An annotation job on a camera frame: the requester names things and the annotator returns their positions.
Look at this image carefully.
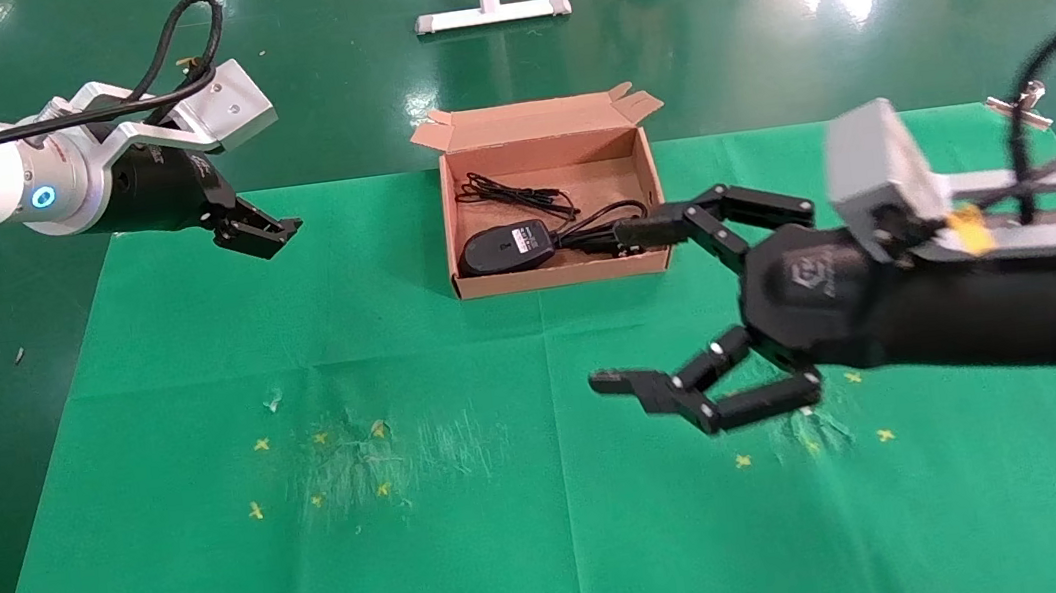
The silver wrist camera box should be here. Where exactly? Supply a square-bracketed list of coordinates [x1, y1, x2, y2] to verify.
[815, 78, 1056, 275]
[38, 54, 282, 175]

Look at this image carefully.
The black adapter with thin cable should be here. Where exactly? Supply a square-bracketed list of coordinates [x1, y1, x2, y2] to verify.
[448, 162, 586, 281]

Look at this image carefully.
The open brown cardboard box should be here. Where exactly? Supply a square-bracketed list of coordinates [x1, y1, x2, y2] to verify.
[406, 79, 685, 305]

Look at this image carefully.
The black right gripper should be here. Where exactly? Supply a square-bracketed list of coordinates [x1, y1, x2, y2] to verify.
[567, 143, 1056, 450]

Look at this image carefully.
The green table cloth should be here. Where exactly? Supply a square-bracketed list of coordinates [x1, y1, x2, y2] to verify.
[0, 91, 1056, 593]

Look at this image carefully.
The silver binder clip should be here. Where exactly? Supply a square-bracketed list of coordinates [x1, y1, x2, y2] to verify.
[981, 78, 1056, 138]

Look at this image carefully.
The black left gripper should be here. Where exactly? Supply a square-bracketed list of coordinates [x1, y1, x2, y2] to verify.
[102, 124, 307, 279]

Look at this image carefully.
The black power cable with plug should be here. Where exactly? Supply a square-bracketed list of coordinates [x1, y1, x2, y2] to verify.
[550, 197, 656, 262]

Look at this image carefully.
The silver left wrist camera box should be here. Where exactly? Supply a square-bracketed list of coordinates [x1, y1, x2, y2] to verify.
[38, 54, 282, 175]

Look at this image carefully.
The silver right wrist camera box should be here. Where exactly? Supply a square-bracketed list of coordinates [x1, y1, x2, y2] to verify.
[815, 78, 1056, 275]

